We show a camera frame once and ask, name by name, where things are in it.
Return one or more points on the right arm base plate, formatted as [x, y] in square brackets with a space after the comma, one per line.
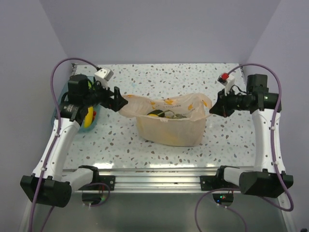
[226, 177]

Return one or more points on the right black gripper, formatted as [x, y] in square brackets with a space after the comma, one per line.
[221, 107]

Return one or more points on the fake dark avocado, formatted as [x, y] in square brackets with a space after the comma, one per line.
[158, 113]

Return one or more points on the right round controller board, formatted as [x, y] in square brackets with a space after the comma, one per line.
[225, 199]

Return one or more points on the blue plastic tray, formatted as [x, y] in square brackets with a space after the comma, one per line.
[74, 102]

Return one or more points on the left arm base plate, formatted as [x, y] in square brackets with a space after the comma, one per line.
[104, 182]

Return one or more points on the fake yellow banana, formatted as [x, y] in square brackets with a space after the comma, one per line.
[89, 117]

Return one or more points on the round controller board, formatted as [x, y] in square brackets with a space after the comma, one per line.
[225, 199]
[92, 198]

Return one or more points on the left round controller board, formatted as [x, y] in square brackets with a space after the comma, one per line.
[92, 198]

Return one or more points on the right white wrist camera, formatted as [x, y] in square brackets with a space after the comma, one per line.
[228, 81]

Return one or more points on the aluminium rail frame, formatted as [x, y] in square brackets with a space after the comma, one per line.
[167, 180]

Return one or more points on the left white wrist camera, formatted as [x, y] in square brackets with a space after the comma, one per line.
[103, 75]

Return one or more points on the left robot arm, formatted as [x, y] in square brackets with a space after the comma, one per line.
[46, 185]

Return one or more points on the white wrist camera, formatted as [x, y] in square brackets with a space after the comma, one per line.
[103, 75]
[228, 81]

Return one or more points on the orange plastic bag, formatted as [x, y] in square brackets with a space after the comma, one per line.
[165, 130]

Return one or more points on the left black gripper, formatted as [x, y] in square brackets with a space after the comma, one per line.
[119, 100]

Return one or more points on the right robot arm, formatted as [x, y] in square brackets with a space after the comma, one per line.
[269, 177]

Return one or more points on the fake green melon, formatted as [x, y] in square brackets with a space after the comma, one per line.
[179, 116]

